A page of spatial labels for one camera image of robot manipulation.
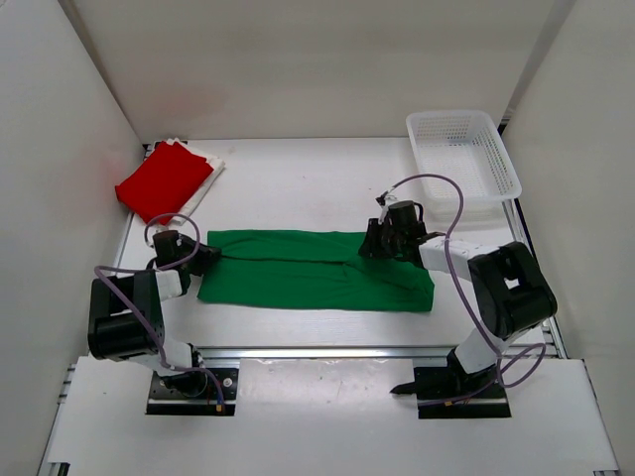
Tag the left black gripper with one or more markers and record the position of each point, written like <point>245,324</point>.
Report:
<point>207,255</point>

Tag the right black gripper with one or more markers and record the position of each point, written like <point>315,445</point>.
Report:
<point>372,247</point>

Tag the green t shirt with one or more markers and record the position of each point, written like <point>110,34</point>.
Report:
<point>306,270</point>

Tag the red t shirt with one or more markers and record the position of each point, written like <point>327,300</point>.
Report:
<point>165,181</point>

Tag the white t shirt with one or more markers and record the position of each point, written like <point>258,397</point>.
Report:
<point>217,165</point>

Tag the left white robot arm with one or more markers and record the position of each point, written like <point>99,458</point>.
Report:
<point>126,321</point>

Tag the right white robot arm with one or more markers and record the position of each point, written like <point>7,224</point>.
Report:
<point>511,293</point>

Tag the white plastic basket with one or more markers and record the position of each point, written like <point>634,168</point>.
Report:
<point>465,146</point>

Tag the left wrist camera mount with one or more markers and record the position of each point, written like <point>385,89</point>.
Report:
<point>149,237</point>

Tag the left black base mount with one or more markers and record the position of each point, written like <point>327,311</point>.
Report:
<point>194,396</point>

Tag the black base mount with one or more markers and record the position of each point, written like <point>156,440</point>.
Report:
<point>194,396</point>
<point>444,391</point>

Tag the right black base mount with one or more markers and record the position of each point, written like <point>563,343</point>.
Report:
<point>444,391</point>

